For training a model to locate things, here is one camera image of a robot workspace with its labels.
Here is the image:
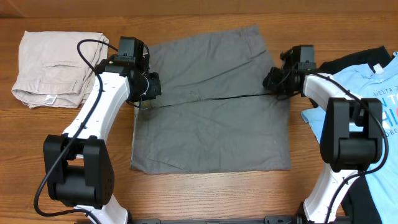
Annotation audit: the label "light blue printed t-shirt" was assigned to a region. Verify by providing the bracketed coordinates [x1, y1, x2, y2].
[302, 57, 397, 223]

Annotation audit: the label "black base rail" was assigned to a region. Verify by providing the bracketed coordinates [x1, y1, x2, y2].
[127, 215, 314, 224]

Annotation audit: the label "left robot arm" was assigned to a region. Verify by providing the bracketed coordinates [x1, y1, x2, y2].
[41, 53, 161, 223]

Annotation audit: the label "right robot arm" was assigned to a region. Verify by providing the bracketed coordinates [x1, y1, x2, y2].
[263, 45, 389, 223]

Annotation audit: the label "grey shorts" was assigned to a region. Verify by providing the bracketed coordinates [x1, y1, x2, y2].
[131, 26, 291, 174]

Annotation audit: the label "folded beige shorts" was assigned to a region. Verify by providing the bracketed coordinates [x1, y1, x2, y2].
[12, 31, 109, 109]

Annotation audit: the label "black garment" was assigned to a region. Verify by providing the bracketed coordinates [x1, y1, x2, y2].
[319, 46, 392, 224]

